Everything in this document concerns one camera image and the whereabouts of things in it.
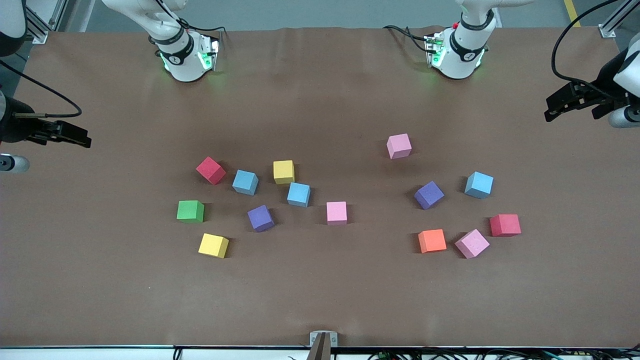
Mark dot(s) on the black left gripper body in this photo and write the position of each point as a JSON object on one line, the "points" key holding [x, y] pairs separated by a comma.
{"points": [[601, 93]]}

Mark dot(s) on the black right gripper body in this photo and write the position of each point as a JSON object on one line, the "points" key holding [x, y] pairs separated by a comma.
{"points": [[15, 128]]}

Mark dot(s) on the purple foam cube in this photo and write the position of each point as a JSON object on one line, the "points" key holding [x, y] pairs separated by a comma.
{"points": [[429, 195], [260, 218]]}

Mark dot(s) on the pink foam cube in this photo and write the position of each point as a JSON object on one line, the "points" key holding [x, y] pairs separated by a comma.
{"points": [[336, 212], [472, 243], [399, 146]]}

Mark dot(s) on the blue foam cube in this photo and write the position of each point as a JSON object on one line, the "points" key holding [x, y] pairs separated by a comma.
{"points": [[245, 182], [479, 184], [298, 194]]}

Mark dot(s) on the yellow foam cube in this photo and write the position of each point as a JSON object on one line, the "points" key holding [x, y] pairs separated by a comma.
{"points": [[283, 171], [213, 245]]}

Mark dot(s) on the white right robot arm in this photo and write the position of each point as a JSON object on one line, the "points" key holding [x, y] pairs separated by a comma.
{"points": [[182, 65]]}

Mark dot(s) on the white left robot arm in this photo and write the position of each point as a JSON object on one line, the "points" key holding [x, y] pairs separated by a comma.
{"points": [[462, 60]]}

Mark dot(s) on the yellow floor tape strip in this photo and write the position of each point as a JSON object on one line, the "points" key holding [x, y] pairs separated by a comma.
{"points": [[572, 12]]}

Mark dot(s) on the red foam cube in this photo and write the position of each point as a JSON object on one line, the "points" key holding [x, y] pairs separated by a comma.
{"points": [[210, 171], [505, 225]]}

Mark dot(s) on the green foam cube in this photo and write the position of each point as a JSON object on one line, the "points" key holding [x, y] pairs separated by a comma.
{"points": [[190, 211]]}

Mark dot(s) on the grey connector plate green light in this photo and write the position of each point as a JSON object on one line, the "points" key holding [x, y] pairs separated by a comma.
{"points": [[210, 55], [434, 50]]}

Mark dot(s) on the orange foam cube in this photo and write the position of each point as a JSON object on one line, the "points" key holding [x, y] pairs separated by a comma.
{"points": [[432, 241]]}

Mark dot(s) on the brown table cover sheet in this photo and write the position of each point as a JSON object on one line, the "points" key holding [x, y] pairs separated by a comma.
{"points": [[320, 290]]}

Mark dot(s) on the aluminium frame profile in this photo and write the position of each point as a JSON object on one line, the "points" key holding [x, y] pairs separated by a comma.
{"points": [[607, 31], [39, 34]]}

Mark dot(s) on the white table edge rail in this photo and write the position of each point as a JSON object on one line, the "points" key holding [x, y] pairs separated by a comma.
{"points": [[100, 354]]}

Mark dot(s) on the small grey metal bracket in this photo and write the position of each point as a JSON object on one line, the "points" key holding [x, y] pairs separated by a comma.
{"points": [[314, 340]]}

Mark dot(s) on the brown camera mount strip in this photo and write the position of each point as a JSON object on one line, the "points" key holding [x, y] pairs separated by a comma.
{"points": [[320, 350]]}

